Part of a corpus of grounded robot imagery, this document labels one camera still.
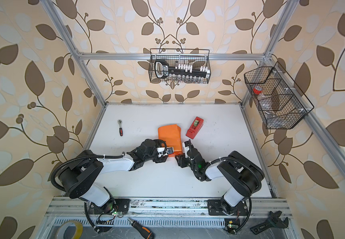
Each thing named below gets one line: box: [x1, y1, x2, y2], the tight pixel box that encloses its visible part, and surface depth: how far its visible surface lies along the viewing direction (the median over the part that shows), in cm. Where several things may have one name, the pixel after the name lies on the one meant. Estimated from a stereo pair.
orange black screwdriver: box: [127, 217, 156, 239], surface depth 68 cm
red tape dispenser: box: [185, 116, 204, 140], surface depth 102 cm
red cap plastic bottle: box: [252, 85, 277, 113], surface depth 80 cm
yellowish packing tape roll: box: [54, 220, 84, 239], surface depth 68 cm
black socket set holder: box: [155, 59, 210, 79], surface depth 84 cm
